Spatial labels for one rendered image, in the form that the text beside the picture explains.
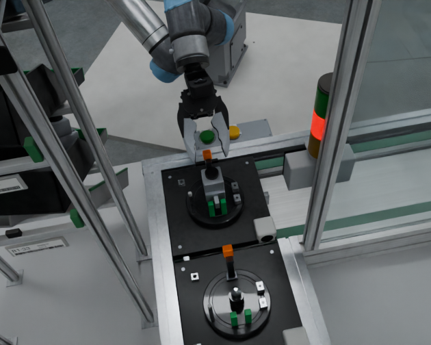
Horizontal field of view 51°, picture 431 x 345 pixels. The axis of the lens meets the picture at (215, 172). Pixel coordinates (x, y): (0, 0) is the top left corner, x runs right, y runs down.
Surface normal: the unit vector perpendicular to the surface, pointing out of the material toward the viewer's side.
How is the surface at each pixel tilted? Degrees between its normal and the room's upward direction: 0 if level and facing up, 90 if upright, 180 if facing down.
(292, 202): 0
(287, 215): 0
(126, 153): 0
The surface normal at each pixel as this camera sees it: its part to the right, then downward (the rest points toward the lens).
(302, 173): 0.18, 0.79
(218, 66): -0.36, 0.76
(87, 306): -0.07, -0.59
